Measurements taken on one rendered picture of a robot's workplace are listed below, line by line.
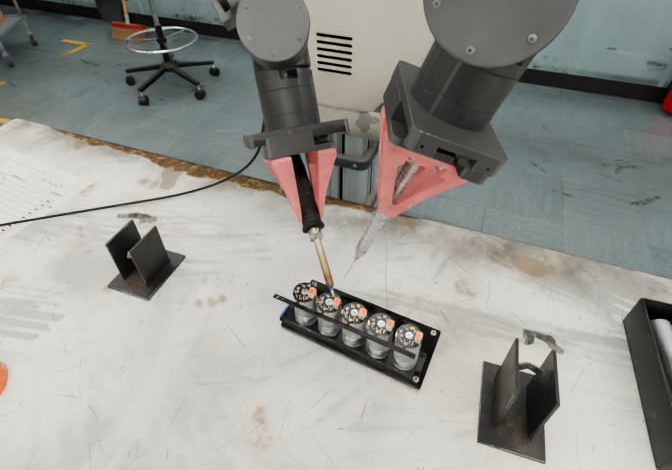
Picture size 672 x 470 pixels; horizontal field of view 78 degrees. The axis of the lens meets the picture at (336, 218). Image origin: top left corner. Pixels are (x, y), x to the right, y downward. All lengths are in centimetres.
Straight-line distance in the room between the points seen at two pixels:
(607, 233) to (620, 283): 134
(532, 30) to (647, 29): 281
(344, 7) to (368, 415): 54
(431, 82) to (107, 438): 41
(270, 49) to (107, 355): 36
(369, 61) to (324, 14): 10
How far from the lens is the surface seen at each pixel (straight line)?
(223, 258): 57
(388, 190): 32
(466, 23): 19
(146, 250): 54
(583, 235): 190
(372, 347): 43
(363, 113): 74
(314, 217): 45
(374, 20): 68
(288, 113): 42
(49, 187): 79
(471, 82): 27
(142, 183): 73
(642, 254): 194
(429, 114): 27
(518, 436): 46
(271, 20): 36
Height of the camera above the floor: 116
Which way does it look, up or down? 42 degrees down
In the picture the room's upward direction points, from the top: straight up
